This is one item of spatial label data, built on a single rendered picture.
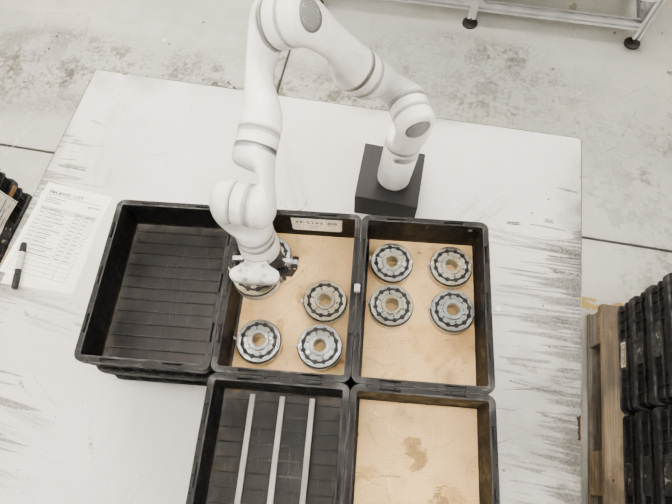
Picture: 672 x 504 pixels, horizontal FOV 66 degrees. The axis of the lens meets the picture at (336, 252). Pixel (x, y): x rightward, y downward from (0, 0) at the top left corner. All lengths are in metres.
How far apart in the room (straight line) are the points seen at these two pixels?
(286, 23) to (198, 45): 2.15
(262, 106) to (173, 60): 2.15
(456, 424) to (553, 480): 0.30
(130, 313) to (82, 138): 0.70
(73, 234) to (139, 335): 0.46
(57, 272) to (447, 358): 1.08
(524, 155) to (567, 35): 1.54
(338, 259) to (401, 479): 0.52
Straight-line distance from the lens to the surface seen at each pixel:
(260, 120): 0.84
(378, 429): 1.21
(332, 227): 1.29
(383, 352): 1.24
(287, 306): 1.27
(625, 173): 2.73
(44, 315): 1.61
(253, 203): 0.80
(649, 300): 2.02
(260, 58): 0.92
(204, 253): 1.36
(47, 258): 1.68
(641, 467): 1.99
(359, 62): 1.01
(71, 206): 1.72
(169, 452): 1.40
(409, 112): 1.19
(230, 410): 1.24
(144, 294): 1.37
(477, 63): 2.90
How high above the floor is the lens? 2.03
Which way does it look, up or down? 66 degrees down
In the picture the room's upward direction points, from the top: 2 degrees counter-clockwise
